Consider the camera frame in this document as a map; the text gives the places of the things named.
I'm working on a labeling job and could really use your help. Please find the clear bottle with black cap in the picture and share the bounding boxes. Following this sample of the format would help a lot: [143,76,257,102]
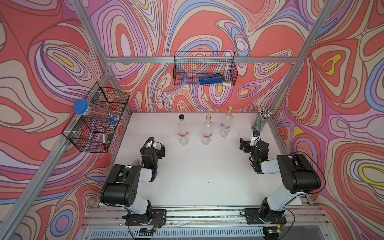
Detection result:
[178,114,189,146]

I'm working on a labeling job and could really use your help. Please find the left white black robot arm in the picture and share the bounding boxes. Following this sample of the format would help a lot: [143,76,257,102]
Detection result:
[100,137,166,215]

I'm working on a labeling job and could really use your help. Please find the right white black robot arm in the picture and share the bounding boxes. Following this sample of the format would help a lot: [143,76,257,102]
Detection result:
[239,137,322,215]

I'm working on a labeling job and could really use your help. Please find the clear bottle blue label cork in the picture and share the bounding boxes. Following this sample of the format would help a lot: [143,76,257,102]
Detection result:
[220,106,233,138]

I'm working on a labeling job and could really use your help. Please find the clear bottle red label cork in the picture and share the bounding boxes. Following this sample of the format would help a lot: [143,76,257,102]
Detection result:
[202,114,213,145]

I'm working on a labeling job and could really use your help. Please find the metal cup with pencils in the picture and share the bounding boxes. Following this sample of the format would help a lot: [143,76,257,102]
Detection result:
[252,108,272,132]

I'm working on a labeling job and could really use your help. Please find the black marker in basket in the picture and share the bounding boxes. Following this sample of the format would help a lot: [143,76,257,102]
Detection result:
[102,134,107,151]

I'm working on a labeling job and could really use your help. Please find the clear tube with blue cap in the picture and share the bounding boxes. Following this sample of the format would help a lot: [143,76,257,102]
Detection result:
[73,100,119,125]

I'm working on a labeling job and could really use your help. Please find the blue tool in basket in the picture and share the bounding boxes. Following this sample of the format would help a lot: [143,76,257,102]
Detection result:
[199,74,226,85]

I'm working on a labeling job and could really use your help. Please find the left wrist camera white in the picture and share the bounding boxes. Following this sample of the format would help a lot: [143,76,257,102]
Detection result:
[147,141,157,149]

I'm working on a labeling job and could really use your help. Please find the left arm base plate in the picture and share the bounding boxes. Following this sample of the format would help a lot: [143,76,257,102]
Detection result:
[123,209,167,227]

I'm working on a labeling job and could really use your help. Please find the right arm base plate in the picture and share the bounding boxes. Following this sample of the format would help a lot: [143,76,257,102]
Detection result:
[243,208,287,226]

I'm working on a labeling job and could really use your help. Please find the black wire basket left wall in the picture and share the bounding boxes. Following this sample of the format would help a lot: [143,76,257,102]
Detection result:
[62,83,130,153]

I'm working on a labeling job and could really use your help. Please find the black wire basket wall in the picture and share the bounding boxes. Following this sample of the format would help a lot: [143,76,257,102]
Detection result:
[62,83,130,153]
[173,51,238,87]

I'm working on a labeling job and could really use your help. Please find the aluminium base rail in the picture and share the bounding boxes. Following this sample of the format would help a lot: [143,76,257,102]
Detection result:
[83,206,330,228]

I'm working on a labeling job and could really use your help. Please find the black wire basket back wall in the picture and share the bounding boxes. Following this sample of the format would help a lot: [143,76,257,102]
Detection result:
[173,51,238,87]

